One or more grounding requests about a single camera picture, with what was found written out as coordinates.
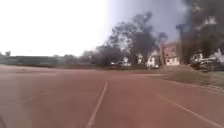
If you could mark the vehicle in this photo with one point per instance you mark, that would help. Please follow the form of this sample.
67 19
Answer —
204 62

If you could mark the long low wall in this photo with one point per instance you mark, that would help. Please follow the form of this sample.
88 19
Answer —
28 60

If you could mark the large dark tree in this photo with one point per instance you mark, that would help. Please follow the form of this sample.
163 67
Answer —
136 40

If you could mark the red brick building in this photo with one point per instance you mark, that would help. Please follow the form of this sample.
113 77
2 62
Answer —
170 53

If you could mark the white building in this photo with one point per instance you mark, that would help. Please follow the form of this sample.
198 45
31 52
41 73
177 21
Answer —
152 61

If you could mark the low dark trees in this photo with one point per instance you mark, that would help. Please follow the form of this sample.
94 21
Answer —
96 56

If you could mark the tall dark tree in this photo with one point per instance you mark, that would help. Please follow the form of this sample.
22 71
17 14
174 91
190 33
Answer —
203 26

